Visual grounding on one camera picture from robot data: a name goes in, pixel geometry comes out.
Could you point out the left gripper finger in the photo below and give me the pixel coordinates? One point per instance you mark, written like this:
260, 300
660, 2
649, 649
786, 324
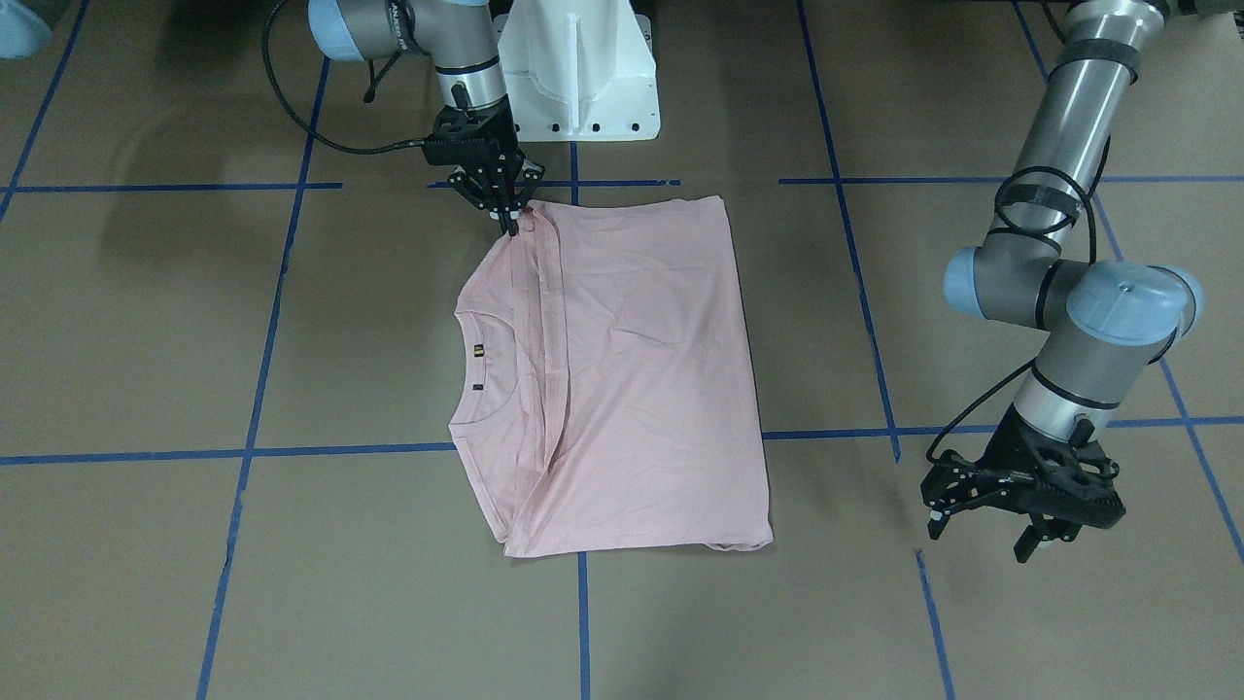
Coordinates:
1042, 531
938, 521

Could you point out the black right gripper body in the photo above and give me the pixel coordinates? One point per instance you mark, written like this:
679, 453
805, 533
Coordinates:
489, 182

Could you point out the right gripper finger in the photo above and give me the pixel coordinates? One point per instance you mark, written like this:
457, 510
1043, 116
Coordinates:
509, 219
518, 205

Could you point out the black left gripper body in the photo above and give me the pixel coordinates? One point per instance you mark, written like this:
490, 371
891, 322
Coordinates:
1011, 448

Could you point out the pink Snoopy t-shirt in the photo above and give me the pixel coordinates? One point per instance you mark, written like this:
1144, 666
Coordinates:
609, 400

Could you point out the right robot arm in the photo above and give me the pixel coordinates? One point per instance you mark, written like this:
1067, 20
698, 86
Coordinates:
457, 36

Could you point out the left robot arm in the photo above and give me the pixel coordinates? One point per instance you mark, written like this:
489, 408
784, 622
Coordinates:
1040, 266

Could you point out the brown paper table mat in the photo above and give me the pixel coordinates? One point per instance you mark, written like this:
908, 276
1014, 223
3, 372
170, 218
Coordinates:
230, 359

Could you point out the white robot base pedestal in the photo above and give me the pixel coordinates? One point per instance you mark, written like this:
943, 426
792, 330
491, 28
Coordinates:
580, 71

